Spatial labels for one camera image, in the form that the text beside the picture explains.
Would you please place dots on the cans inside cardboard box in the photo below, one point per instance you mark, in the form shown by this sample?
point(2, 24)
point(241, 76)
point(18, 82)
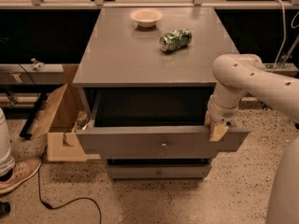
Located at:
point(80, 124)

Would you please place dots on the small clear object on ledge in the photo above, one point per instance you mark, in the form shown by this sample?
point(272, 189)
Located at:
point(37, 65)

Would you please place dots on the open cardboard box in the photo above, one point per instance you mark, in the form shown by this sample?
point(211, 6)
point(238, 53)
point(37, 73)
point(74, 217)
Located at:
point(62, 109)

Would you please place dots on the grey top drawer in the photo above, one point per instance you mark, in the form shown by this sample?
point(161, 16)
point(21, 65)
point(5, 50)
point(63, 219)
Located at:
point(162, 123)

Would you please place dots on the crushed green soda can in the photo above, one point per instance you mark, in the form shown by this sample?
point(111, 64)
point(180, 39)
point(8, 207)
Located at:
point(175, 39)

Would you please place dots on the white bowl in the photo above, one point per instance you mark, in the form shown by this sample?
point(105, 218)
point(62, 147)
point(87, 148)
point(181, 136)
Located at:
point(146, 17)

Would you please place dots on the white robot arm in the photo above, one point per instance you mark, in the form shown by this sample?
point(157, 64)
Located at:
point(237, 75)

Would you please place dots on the tan sneaker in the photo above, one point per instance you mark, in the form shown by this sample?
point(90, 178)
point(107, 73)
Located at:
point(21, 172)

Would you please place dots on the black object floor corner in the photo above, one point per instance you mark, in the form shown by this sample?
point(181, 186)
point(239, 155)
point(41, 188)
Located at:
point(4, 208)

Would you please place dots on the grey bottom drawer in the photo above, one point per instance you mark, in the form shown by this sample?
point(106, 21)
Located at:
point(157, 171)

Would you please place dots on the black leaning bar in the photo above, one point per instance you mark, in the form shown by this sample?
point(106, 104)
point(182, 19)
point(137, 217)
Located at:
point(25, 129)

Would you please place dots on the grey drawer cabinet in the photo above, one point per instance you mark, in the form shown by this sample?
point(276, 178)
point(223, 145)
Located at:
point(121, 55)

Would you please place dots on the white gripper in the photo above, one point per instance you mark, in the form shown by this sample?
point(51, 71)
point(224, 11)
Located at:
point(220, 114)

